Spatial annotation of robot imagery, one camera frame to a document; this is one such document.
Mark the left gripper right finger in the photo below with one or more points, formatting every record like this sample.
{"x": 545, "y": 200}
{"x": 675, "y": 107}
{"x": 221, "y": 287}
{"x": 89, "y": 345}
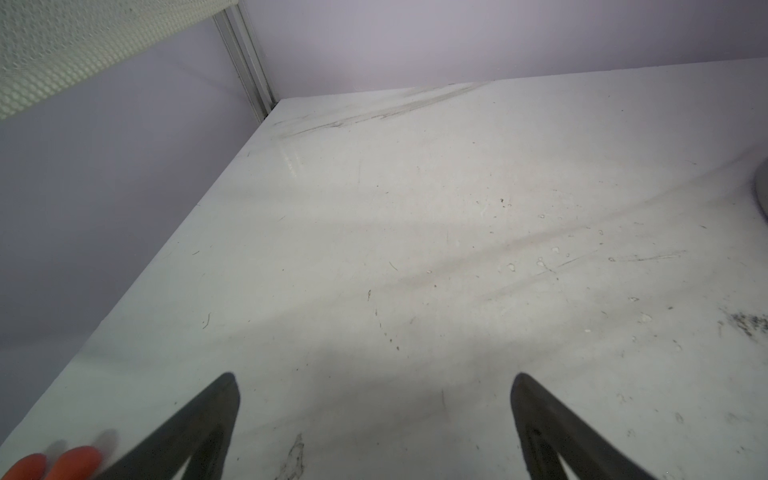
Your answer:
{"x": 551, "y": 436}

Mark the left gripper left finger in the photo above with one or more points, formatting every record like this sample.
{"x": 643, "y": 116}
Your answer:
{"x": 193, "y": 442}

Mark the grey bin with green liner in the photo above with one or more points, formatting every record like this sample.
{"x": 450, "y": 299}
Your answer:
{"x": 761, "y": 187}

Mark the orange work glove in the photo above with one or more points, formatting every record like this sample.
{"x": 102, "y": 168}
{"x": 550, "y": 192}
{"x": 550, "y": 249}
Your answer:
{"x": 79, "y": 463}

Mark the white two-tier mesh shelf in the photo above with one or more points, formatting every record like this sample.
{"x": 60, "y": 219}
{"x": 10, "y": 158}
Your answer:
{"x": 50, "y": 46}

